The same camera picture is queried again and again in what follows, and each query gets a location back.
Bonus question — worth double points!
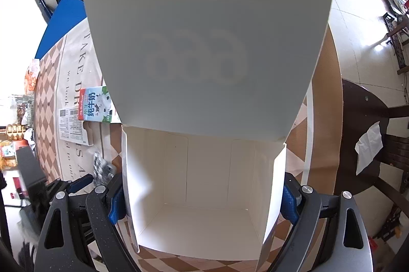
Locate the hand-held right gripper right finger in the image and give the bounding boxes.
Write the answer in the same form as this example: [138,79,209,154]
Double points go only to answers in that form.
[268,173,374,272]

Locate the white box with green print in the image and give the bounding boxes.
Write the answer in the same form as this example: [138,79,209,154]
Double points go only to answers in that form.
[69,0,340,272]

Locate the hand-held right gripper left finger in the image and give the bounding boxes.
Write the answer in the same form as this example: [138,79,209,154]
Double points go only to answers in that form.
[38,174,141,272]

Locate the blue folded mat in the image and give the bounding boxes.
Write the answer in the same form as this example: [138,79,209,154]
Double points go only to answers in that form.
[35,0,88,59]

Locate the silver blister pack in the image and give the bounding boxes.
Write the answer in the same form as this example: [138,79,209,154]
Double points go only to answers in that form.
[93,152,116,181]

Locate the brown checkered tablecloth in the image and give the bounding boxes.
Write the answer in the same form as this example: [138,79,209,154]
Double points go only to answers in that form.
[33,18,344,272]

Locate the flattened white printed carton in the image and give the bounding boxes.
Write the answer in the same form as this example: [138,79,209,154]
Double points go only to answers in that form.
[58,107,95,146]

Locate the orange box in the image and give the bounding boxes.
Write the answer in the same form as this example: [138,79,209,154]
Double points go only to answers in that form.
[0,144,17,170]

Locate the orange snack packet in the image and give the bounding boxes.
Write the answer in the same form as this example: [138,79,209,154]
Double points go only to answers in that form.
[25,59,40,94]

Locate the black weight bench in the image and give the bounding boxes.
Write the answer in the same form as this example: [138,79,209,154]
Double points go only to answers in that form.
[374,0,409,75]

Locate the white tissue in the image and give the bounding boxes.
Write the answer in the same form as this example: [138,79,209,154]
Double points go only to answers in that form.
[355,121,383,176]

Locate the brown wooden chair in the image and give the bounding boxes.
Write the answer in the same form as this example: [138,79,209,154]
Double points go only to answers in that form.
[341,79,409,247]

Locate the small milk carton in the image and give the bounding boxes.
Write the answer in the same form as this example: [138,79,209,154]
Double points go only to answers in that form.
[77,85,122,125]

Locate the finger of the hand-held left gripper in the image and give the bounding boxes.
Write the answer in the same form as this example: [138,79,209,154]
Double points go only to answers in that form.
[45,174,94,196]

